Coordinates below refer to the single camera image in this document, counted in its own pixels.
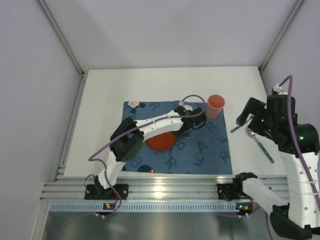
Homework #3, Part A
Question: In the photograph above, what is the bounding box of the pink plastic cup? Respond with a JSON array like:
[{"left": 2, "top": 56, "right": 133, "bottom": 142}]
[{"left": 206, "top": 94, "right": 225, "bottom": 119}]

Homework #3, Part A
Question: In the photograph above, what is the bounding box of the red plastic plate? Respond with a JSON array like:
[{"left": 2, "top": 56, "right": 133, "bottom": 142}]
[{"left": 146, "top": 131, "right": 177, "bottom": 152}]

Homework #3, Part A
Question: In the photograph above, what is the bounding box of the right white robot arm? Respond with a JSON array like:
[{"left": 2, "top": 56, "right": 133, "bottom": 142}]
[{"left": 232, "top": 95, "right": 320, "bottom": 240}]

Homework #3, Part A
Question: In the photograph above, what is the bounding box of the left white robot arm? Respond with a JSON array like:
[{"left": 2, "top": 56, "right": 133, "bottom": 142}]
[{"left": 88, "top": 105, "right": 207, "bottom": 194}]

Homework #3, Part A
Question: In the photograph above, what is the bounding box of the silver metal spoon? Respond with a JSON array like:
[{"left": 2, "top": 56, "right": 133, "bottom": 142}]
[{"left": 246, "top": 127, "right": 261, "bottom": 145}]

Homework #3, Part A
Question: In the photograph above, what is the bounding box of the green-handled fork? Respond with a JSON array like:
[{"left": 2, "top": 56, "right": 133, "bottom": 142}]
[{"left": 230, "top": 119, "right": 250, "bottom": 133}]

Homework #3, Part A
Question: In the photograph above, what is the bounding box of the right aluminium frame post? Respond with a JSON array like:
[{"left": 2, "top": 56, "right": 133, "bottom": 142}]
[{"left": 258, "top": 0, "right": 306, "bottom": 74}]

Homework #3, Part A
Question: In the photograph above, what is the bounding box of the aluminium frame post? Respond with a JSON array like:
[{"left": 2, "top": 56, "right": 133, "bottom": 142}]
[
  {"left": 258, "top": 0, "right": 306, "bottom": 74},
  {"left": 35, "top": 0, "right": 84, "bottom": 77}
]

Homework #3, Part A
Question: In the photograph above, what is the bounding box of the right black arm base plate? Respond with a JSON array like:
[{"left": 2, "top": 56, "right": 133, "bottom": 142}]
[{"left": 216, "top": 183, "right": 244, "bottom": 201}]

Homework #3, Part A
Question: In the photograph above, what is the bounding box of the aluminium mounting rail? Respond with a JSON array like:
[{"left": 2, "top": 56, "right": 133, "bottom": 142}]
[{"left": 40, "top": 174, "right": 233, "bottom": 202}]

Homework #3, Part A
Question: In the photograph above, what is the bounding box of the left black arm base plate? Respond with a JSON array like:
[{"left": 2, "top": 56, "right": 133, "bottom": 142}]
[{"left": 84, "top": 184, "right": 129, "bottom": 200}]

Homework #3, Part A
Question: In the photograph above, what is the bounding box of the perforated cable duct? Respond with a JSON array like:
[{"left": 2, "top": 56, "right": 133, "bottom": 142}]
[{"left": 50, "top": 201, "right": 252, "bottom": 213}]

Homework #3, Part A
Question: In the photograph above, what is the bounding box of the left aluminium frame post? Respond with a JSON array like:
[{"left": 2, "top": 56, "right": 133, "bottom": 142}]
[{"left": 35, "top": 0, "right": 84, "bottom": 77}]

